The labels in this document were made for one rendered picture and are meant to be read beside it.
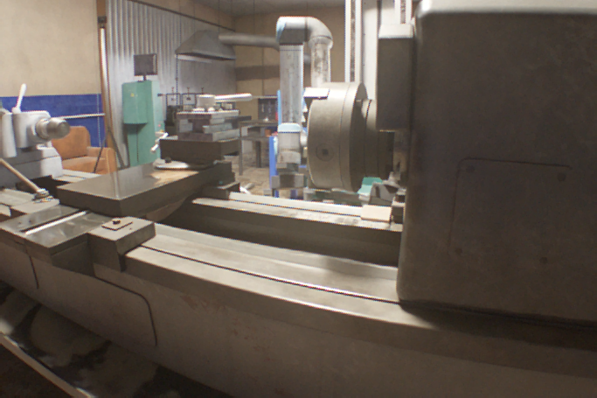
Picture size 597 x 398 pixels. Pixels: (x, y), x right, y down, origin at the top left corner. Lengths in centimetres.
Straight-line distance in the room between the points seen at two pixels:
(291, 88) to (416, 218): 117
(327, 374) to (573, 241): 50
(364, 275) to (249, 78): 832
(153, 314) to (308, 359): 42
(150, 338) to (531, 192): 92
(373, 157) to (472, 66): 28
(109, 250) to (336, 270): 52
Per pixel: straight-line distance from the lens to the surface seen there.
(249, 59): 886
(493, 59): 50
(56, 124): 146
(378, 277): 67
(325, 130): 64
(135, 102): 527
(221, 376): 89
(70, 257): 89
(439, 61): 49
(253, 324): 72
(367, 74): 181
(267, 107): 541
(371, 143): 66
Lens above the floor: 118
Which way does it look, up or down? 13 degrees down
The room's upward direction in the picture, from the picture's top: straight up
